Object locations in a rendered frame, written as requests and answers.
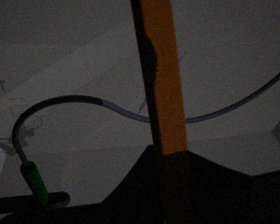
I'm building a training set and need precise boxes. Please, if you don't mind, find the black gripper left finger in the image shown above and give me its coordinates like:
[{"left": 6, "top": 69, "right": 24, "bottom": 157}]
[{"left": 0, "top": 145, "right": 165, "bottom": 224}]

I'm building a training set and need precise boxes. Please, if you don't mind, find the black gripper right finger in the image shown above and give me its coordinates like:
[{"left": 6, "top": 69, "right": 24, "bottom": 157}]
[{"left": 188, "top": 150, "right": 280, "bottom": 224}]

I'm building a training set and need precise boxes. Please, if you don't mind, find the orange long bar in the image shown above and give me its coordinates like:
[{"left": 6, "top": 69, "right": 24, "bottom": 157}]
[{"left": 130, "top": 0, "right": 194, "bottom": 224}]

